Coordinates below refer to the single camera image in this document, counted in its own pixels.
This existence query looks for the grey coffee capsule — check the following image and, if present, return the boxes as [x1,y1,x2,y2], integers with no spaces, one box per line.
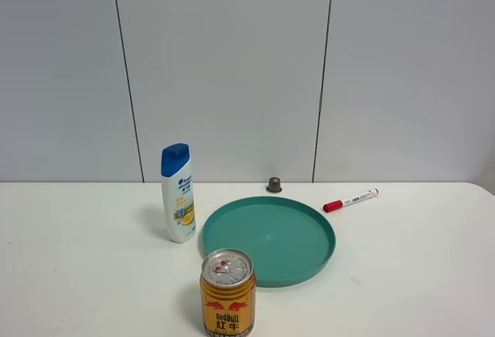
[266,176,282,193]

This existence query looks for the red whiteboard marker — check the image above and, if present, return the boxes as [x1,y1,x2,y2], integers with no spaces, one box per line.
[323,189,379,213]

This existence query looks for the white shampoo bottle blue cap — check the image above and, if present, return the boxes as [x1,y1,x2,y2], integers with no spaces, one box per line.
[161,143,196,243]

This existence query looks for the gold Red Bull can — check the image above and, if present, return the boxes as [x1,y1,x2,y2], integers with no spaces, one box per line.
[200,249,256,336]

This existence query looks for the teal round plate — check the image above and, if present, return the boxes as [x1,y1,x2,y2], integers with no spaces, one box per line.
[201,196,336,288]

